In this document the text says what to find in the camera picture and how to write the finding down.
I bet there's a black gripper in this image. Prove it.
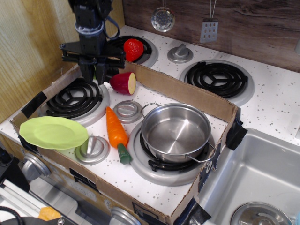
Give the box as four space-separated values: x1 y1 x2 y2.
59 33 126 85

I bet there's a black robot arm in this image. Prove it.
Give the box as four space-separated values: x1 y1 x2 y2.
60 0 126 85

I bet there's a stainless steel pan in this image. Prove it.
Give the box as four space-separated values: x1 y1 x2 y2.
141 103 211 164

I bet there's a front left black burner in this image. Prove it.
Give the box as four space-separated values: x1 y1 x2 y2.
38 78 110 127

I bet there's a black burner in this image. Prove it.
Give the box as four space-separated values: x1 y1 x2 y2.
38 78 110 127
127 123 215 187
179 60 255 106
108 36 158 68

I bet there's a red halved toy fruit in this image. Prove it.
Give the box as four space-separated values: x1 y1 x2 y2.
109 72 136 95

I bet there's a red toy strawberry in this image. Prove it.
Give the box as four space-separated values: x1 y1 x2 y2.
123 38 144 62

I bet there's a silver centre stove knob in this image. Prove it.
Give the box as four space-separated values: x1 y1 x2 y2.
113 100 142 124

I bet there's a silver stove knob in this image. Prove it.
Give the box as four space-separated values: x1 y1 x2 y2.
113 100 142 124
75 136 110 165
167 44 194 64

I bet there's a back left black burner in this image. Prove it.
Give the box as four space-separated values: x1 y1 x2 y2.
108 36 158 68

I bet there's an orange toy carrot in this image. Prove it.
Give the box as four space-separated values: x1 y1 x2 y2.
106 107 132 165

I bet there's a light green plastic plate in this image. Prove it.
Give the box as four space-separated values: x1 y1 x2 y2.
20 116 89 150

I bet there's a silver front stove knob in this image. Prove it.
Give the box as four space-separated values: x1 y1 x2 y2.
75 136 110 165

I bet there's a hanging silver skimmer ladle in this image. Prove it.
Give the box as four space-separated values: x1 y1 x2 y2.
151 0 175 32

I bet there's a silver back stove knob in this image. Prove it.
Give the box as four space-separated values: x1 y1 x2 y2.
167 44 194 64

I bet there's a brown cardboard fence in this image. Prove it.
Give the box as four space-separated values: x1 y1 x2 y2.
10 62 239 225

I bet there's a front right black burner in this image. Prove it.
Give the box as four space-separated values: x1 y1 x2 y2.
127 123 215 187

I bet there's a silver left oven knob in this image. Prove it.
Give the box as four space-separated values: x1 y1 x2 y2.
22 153 51 181

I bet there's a silver oven knob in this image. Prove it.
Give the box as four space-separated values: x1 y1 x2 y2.
109 207 141 225
22 153 51 181

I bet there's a hanging grey slotted spatula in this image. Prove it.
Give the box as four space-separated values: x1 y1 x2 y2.
200 0 218 44

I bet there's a back right black burner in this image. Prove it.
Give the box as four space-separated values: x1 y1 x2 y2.
179 60 255 106

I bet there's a silver lower oven knob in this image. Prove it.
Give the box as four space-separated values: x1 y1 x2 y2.
109 207 141 225

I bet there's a yellow sponge piece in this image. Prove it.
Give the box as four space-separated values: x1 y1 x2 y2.
38 206 61 221

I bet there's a grey toy sink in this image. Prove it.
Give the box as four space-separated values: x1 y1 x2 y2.
198 128 300 225

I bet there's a silver sink drain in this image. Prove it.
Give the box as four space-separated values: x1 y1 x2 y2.
230 202 293 225

